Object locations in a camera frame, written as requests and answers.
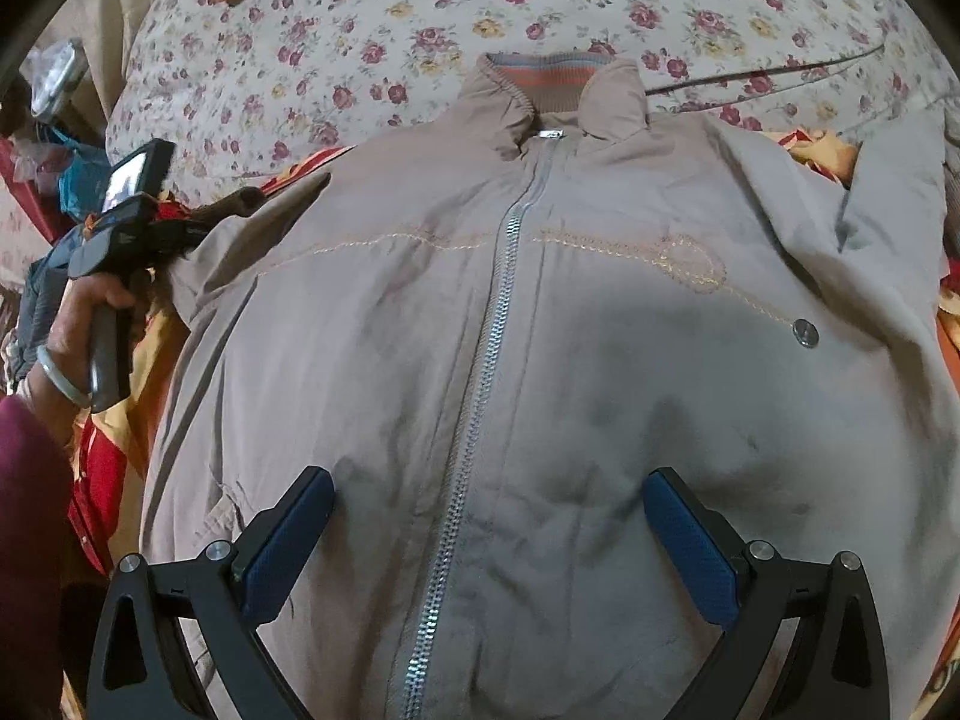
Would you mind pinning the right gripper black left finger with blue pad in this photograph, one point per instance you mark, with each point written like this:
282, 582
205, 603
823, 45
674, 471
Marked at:
141, 667

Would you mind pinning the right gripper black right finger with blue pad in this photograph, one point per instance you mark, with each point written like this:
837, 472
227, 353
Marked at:
836, 665

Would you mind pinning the beige zip jacket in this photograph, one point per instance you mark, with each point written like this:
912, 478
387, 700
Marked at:
489, 328

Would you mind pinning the person's left hand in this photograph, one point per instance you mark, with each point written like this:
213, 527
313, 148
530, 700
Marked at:
68, 343

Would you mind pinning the blue cloth pile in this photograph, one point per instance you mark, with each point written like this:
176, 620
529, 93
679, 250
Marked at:
82, 184

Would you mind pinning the floral quilt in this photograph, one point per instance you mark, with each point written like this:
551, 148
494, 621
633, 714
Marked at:
241, 90

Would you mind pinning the silver bangle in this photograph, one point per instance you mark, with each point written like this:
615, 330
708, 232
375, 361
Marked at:
58, 379

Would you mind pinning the red orange yellow blanket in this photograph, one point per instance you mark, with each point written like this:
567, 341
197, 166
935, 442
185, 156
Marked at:
112, 454

